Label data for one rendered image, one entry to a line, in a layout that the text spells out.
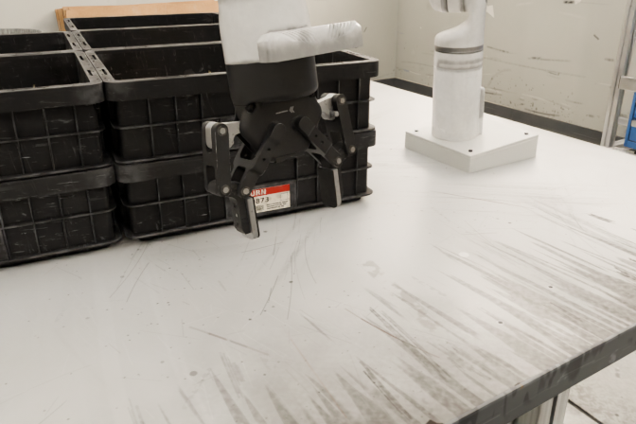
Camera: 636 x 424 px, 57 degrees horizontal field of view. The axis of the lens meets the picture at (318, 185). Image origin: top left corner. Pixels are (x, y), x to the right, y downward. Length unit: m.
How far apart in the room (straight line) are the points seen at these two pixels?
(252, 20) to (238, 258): 0.40
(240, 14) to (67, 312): 0.41
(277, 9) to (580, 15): 3.51
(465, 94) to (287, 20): 0.72
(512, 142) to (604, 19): 2.69
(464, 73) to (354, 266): 0.51
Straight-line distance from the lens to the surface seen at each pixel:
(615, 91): 2.77
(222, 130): 0.46
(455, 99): 1.15
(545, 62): 4.07
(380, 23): 4.98
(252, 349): 0.62
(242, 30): 0.47
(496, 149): 1.15
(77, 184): 0.80
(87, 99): 0.77
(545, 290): 0.77
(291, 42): 0.42
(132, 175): 0.81
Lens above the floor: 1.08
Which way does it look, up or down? 22 degrees down
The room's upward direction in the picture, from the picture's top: straight up
